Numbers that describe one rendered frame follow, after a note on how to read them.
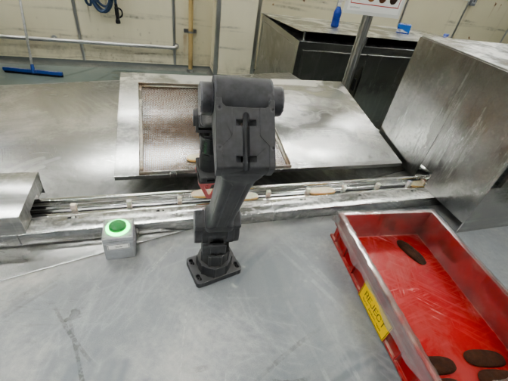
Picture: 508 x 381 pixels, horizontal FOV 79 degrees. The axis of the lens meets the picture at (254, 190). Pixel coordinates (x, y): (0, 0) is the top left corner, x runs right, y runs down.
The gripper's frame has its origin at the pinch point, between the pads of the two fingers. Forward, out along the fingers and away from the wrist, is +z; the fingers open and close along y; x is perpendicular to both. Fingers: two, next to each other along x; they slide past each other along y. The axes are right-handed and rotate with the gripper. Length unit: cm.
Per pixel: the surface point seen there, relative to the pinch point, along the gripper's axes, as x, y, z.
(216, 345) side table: 4.4, -42.4, 6.3
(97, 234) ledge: 29.8, -9.0, 4.5
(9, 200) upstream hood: 48.4, -2.9, -3.7
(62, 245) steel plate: 38.2, -9.9, 6.3
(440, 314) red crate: -51, -47, 6
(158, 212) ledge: 14.5, -5.3, 2.0
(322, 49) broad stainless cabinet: -117, 165, -3
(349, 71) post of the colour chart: -92, 83, -12
